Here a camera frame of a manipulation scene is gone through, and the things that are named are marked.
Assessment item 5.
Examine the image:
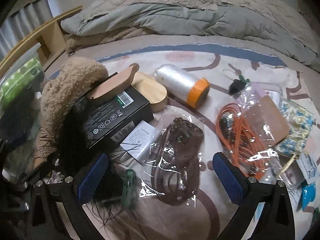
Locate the black feather hair clip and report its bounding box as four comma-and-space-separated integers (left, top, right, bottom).
55, 111, 138, 225

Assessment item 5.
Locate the green clothespin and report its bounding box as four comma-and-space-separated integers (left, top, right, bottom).
121, 169, 137, 210

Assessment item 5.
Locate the green dotted wipes pack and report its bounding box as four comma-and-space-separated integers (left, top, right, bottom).
1, 57, 42, 107

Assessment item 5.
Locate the black knit glove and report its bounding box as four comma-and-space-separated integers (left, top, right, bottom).
1, 80, 42, 161

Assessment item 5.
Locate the blue comb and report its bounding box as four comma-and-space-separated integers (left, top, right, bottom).
301, 181, 316, 210

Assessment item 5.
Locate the brown yarn cardboard spool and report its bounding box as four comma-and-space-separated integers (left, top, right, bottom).
33, 127, 56, 169

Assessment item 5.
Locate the blue floral pouch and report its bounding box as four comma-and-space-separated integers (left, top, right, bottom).
274, 99, 316, 157

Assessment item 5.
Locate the pink patterned blanket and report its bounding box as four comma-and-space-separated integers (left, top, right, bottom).
47, 43, 320, 240

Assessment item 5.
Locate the white charger block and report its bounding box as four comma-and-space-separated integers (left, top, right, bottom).
120, 121, 160, 164

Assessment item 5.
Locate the black product box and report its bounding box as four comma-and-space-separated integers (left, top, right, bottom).
72, 86, 153, 150

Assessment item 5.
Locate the clear plastic storage bin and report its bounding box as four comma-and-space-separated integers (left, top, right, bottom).
1, 43, 44, 184

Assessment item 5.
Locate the beige fleece hat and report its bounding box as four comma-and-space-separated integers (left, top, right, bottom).
39, 57, 108, 140

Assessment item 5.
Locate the clear thread spool orange cap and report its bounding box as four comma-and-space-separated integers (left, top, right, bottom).
153, 64, 210, 108

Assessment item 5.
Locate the wooden side shelf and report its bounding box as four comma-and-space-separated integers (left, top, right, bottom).
1, 6, 82, 76

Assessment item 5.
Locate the grey curtain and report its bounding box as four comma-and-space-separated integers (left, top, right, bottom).
0, 0, 53, 60

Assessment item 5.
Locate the grey duvet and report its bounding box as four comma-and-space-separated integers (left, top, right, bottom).
61, 3, 319, 70

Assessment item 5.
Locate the right beige pillow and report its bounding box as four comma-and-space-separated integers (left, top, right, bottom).
220, 0, 319, 53

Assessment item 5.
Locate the orange cord in bag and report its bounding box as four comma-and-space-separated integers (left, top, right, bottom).
215, 102, 283, 181

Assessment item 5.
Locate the brown cord in bag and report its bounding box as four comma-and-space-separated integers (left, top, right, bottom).
138, 114, 207, 207

